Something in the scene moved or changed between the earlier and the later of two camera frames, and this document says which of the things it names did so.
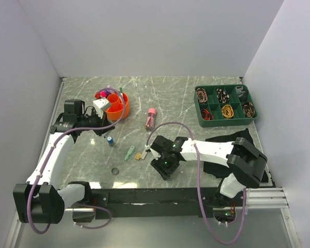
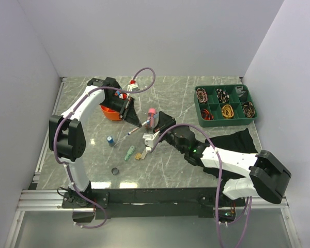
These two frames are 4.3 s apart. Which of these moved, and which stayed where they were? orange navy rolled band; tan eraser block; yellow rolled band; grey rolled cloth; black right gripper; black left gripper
Moved: black right gripper; black left gripper
Stayed: tan eraser block; orange navy rolled band; yellow rolled band; grey rolled cloth
